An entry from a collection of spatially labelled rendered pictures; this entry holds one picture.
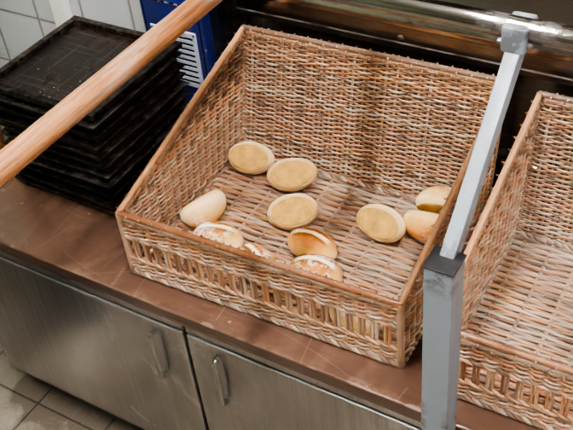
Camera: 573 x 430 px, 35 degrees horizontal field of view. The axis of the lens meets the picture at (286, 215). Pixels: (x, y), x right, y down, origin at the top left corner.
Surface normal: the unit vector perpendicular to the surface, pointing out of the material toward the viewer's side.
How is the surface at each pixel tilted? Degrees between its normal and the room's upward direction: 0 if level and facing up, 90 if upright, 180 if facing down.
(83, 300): 91
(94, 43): 0
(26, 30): 90
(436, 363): 90
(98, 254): 0
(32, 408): 0
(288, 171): 50
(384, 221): 54
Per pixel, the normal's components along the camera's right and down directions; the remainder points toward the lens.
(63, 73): -0.09, -0.75
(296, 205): 0.06, 0.02
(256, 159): -0.33, 0.02
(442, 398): -0.51, 0.60
